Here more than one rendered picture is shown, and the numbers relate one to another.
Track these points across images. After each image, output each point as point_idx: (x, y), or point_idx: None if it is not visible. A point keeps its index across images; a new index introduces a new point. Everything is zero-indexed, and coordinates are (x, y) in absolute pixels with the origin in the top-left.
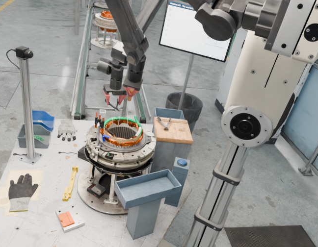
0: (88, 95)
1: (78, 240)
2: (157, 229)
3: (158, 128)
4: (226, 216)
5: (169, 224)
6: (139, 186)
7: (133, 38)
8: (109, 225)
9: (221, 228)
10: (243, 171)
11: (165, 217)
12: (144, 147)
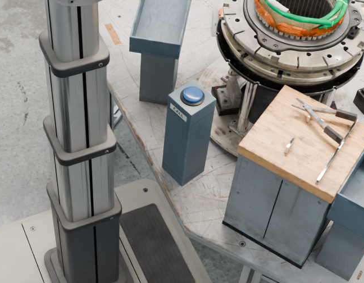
0: None
1: (190, 21)
2: (140, 110)
3: (317, 106)
4: (53, 146)
5: (137, 131)
6: (178, 11)
7: None
8: (191, 60)
9: (44, 119)
10: (51, 59)
11: (154, 135)
12: (246, 25)
